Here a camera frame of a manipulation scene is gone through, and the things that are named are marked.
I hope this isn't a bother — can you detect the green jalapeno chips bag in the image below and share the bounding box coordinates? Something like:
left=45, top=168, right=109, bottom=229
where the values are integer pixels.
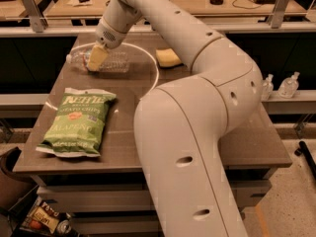
left=37, top=88, right=116, bottom=158

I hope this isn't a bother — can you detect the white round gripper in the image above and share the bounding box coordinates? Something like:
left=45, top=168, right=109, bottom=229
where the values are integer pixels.
left=87, top=17, right=127, bottom=71

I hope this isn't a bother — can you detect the upper grey drawer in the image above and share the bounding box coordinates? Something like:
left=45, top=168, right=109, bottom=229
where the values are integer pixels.
left=38, top=180, right=272, bottom=213

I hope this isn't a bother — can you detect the black pole on floor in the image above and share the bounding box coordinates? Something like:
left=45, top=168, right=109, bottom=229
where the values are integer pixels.
left=294, top=141, right=316, bottom=180

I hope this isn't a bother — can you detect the yellow sponge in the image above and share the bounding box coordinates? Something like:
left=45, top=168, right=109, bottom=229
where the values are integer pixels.
left=156, top=48, right=182, bottom=68

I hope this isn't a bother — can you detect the grey drawer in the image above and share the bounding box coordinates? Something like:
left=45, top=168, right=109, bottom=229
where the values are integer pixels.
left=38, top=180, right=272, bottom=213
left=70, top=211, right=246, bottom=235

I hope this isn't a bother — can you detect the black cable on desk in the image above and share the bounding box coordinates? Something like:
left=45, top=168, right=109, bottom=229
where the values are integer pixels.
left=231, top=0, right=263, bottom=11

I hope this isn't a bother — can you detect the left metal bracket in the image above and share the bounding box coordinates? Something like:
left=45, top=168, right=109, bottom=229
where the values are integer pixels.
left=22, top=0, right=47, bottom=33

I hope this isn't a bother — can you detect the right metal bracket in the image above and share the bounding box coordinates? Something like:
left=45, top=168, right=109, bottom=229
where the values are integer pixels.
left=267, top=0, right=289, bottom=29

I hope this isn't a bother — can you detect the clear sanitizer bottle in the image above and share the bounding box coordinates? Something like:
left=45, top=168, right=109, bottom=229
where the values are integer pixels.
left=262, top=74, right=274, bottom=101
left=277, top=72, right=300, bottom=98

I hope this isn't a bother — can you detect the snack box on floor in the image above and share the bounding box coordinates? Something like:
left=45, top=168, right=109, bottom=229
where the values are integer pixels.
left=22, top=197, right=71, bottom=236

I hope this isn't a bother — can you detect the lower grey drawer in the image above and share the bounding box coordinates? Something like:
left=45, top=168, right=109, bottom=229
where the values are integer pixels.
left=70, top=211, right=246, bottom=235

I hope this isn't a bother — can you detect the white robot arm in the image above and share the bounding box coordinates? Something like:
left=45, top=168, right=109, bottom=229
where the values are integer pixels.
left=96, top=0, right=262, bottom=237

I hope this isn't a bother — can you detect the clear plastic water bottle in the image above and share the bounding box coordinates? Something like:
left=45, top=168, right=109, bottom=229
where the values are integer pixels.
left=66, top=48, right=129, bottom=73

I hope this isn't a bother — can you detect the metal bracket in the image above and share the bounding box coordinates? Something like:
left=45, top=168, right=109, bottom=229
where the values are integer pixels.
left=267, top=0, right=289, bottom=29
left=22, top=0, right=47, bottom=33

